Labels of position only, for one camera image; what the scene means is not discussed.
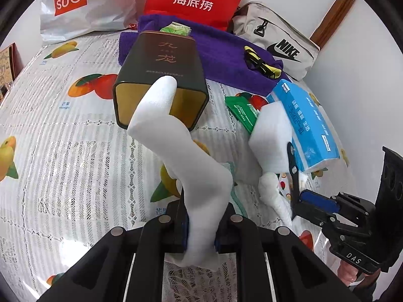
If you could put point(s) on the white sock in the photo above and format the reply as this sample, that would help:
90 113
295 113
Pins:
204 188
272 192

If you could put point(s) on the wooden door frame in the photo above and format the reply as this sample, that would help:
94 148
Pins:
333 15

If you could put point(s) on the blue tissue pack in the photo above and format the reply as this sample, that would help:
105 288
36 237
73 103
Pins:
308 122

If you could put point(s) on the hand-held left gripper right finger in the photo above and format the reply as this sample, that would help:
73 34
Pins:
225 236

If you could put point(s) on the green tissue packet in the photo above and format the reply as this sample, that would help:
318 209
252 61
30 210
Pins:
176 29

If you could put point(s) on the person's right hand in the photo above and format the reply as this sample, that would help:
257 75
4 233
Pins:
348 273

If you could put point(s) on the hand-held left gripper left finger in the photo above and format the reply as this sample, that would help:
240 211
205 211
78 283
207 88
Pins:
176 226

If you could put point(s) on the dark tin box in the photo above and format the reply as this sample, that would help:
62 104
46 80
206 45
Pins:
157 59

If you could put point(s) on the grey shoulder bag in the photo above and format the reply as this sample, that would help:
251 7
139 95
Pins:
283 31

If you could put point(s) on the purple towel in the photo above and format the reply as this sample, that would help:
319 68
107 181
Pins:
217 56

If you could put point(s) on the white foam sponge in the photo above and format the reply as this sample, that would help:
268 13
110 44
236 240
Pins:
270 138

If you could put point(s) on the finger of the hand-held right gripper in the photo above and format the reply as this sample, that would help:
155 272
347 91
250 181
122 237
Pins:
294 179
318 201

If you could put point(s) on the patterned brown book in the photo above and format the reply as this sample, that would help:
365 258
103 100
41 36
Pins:
9 69

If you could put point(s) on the white plastic shopping bag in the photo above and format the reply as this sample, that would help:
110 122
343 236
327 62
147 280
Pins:
94 15

